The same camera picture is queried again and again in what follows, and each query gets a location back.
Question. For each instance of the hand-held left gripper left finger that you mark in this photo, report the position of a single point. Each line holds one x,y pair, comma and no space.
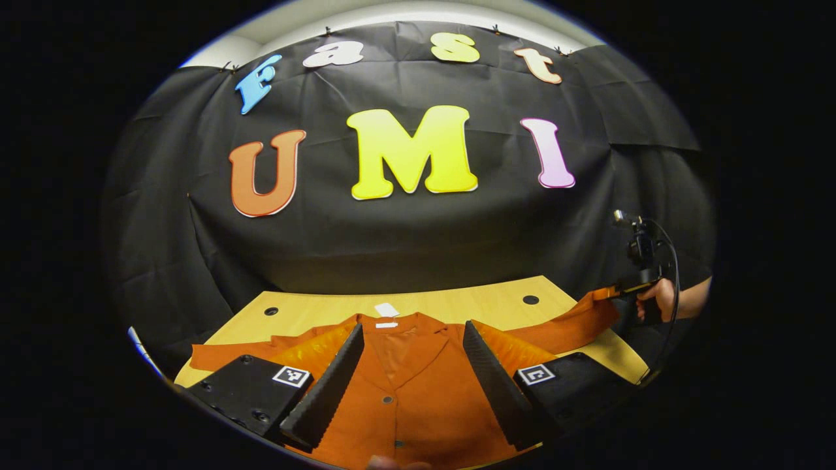
326,391

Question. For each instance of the black backdrop cloth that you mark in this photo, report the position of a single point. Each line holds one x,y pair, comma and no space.
418,241

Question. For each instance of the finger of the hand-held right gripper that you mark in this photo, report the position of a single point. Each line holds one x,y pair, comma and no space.
607,292

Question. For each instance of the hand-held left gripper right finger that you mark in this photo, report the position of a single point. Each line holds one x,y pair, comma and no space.
496,391

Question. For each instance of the rust orange button shirt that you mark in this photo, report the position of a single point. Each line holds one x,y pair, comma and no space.
418,405

